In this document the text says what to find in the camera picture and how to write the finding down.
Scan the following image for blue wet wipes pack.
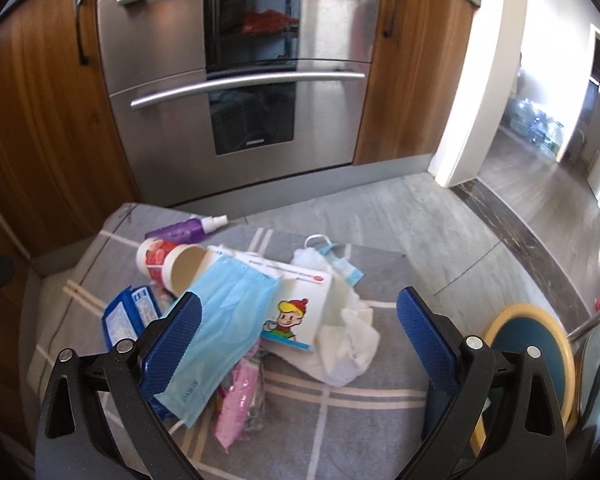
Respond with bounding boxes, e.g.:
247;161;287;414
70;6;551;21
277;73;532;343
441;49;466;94
102;286;161;350

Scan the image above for red floral paper cup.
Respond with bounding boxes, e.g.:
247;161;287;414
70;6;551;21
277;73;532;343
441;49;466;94
135;238;208;296

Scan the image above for light blue face mask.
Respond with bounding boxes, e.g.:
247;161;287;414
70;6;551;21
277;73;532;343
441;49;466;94
155;256;278;427

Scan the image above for white tissue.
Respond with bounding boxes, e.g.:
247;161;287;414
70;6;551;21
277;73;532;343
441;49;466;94
262;248;380;388

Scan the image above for pink snack wrapper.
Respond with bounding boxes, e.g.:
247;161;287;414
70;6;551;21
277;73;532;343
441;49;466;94
213;344;265;452

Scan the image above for white medicine box cartoon boy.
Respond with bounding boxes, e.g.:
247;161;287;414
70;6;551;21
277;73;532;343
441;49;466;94
204;246;332;351

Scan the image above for teal trash bin yellow rim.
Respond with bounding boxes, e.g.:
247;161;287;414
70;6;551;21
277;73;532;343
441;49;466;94
483;304;576;437

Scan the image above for grey plaid cushion stool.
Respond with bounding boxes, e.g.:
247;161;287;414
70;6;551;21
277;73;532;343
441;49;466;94
19;201;481;480

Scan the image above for purple spray bottle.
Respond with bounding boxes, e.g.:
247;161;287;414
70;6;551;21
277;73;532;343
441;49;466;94
145;216;228;244

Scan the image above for round glass side table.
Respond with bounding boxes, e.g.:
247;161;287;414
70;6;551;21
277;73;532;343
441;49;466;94
577;326;600;448

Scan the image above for left wooden cabinet door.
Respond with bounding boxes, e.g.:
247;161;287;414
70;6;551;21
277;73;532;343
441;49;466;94
0;0;140;257

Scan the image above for wooden cabinet door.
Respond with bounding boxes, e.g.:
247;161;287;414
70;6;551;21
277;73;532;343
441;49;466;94
353;0;481;165
0;0;140;257

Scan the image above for water bottles in hallway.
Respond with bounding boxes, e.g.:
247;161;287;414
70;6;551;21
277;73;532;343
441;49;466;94
505;99;562;160

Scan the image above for stainless steel oven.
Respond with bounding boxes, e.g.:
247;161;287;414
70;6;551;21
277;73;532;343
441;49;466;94
97;0;379;206

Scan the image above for right wooden cabinet door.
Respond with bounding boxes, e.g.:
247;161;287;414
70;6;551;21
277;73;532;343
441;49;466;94
353;0;481;165

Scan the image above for metal chair leg rail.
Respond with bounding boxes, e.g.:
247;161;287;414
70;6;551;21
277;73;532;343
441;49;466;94
567;310;600;344

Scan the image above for lower oven handle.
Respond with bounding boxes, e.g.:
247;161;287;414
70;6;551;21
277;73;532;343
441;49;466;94
130;70;366;110

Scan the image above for left black cabinet handle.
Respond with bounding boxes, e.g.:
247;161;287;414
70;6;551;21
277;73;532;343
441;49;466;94
73;0;88;66

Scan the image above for black cabinet handle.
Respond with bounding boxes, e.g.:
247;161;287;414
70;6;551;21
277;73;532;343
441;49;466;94
382;0;398;38
73;0;88;66

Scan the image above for right black cabinet handle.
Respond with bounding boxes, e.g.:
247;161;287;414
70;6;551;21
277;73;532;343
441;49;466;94
382;0;398;38

